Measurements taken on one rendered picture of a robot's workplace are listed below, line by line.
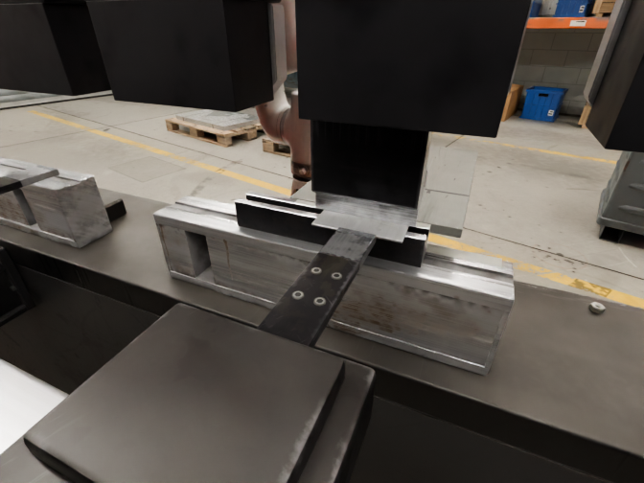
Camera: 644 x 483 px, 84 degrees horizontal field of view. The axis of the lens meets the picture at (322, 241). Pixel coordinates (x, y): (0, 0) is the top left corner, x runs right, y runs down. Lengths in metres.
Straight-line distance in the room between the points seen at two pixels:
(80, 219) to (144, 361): 0.47
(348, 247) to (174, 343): 0.16
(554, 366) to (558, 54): 6.41
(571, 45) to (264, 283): 6.49
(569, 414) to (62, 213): 0.64
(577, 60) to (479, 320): 6.44
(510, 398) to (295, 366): 0.26
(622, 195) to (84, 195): 2.65
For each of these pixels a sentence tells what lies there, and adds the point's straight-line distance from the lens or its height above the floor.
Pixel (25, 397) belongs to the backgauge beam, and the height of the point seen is 0.98.
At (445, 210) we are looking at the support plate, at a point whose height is 1.00.
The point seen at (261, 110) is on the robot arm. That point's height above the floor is 1.02.
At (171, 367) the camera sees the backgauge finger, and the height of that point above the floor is 1.03.
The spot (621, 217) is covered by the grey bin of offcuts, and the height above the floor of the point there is 0.17.
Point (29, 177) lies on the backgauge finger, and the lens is 0.55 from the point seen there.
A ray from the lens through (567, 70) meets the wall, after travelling 6.74.
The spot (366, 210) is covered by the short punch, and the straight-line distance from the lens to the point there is 0.34.
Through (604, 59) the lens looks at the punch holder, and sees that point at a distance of 0.32.
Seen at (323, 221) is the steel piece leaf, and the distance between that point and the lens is 0.33.
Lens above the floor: 1.16
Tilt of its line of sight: 31 degrees down
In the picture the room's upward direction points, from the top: straight up
